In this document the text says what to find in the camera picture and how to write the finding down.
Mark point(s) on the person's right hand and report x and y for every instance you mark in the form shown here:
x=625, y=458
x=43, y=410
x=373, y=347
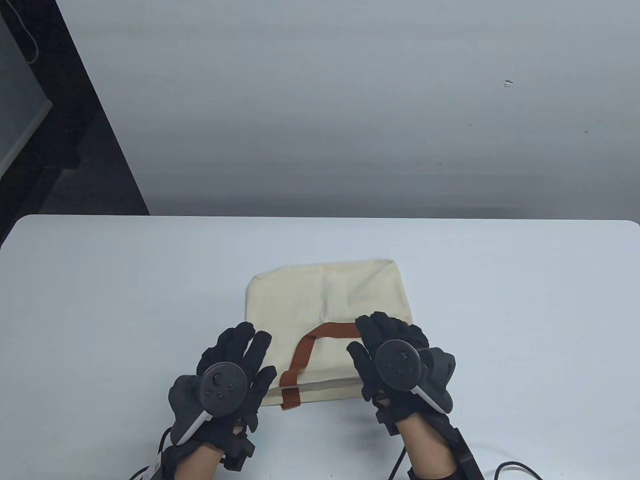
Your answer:
x=385, y=327

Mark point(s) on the person's left forearm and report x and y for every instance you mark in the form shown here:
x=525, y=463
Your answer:
x=197, y=465

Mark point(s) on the dark wall panel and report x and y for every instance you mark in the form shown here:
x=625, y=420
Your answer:
x=100, y=165

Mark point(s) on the person's left hand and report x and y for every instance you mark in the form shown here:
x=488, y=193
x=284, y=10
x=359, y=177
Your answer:
x=255, y=350

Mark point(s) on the person's right forearm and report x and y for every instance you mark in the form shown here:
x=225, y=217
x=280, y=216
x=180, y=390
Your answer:
x=425, y=445

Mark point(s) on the grey board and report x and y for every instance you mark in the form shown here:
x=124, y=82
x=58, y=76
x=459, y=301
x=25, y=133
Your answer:
x=20, y=100

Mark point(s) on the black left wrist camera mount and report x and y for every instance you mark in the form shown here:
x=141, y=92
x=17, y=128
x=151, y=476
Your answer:
x=150, y=470

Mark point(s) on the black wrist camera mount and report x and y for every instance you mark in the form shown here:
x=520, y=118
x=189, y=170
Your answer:
x=150, y=470
x=467, y=455

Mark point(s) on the black glove sensor box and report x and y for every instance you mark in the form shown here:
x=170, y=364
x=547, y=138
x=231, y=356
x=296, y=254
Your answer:
x=240, y=452

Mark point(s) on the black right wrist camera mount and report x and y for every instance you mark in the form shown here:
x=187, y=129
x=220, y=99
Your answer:
x=467, y=455

